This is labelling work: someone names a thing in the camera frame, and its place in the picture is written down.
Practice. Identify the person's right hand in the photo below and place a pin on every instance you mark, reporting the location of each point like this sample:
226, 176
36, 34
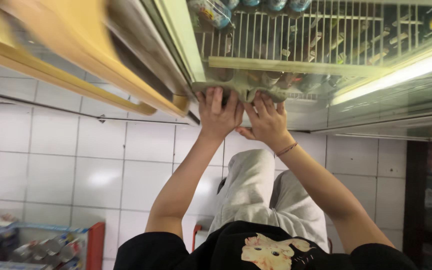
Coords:
268, 125

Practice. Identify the person's left hand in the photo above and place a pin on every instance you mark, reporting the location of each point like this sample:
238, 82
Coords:
218, 122

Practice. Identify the grey cardboard tray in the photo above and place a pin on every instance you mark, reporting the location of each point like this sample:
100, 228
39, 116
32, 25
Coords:
238, 84

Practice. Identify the group of drink cans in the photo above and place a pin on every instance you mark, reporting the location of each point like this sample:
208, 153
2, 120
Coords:
313, 80

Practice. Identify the grey trousers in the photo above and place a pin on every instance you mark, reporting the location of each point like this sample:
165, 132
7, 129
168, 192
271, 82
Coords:
253, 195

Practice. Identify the display cooler cabinet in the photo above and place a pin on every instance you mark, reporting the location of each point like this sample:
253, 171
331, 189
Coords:
369, 108

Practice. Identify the red plastic stool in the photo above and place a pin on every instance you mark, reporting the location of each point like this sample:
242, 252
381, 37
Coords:
195, 236

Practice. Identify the black printed t-shirt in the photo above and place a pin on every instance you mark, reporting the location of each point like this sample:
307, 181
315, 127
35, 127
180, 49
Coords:
216, 247

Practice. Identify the cooler light strip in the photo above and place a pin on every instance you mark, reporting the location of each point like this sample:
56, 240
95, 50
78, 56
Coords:
396, 77

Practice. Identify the yellow-framed glass cooler door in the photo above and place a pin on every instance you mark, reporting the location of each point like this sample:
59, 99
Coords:
69, 41

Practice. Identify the dark shop shelf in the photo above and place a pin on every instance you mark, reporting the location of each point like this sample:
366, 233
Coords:
431, 210

